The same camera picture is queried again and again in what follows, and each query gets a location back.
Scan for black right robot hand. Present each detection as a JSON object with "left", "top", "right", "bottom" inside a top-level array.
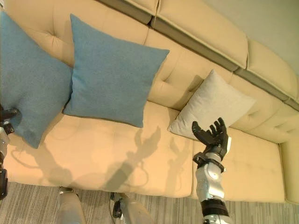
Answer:
[{"left": 192, "top": 117, "right": 232, "bottom": 157}]

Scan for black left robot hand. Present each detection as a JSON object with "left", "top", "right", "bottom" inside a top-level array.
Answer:
[{"left": 0, "top": 104, "right": 22, "bottom": 125}]

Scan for blue square cushion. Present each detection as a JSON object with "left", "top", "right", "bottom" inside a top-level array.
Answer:
[
  {"left": 62, "top": 13, "right": 171, "bottom": 128},
  {"left": 0, "top": 11, "right": 73, "bottom": 149}
]

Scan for cream leather sofa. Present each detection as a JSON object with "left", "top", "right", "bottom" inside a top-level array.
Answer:
[{"left": 0, "top": 0, "right": 299, "bottom": 206}]

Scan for grey square cushion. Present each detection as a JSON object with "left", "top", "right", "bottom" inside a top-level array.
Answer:
[{"left": 167, "top": 69, "right": 257, "bottom": 140}]

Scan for silver left robot leg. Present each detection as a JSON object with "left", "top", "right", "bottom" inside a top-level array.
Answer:
[{"left": 58, "top": 186, "right": 87, "bottom": 224}]

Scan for silver robot leg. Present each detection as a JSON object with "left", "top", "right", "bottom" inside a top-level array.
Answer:
[
  {"left": 58, "top": 186, "right": 87, "bottom": 224},
  {"left": 110, "top": 192, "right": 155, "bottom": 224}
]

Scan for silver right robot leg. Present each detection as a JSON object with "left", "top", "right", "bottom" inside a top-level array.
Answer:
[{"left": 110, "top": 192, "right": 155, "bottom": 224}]

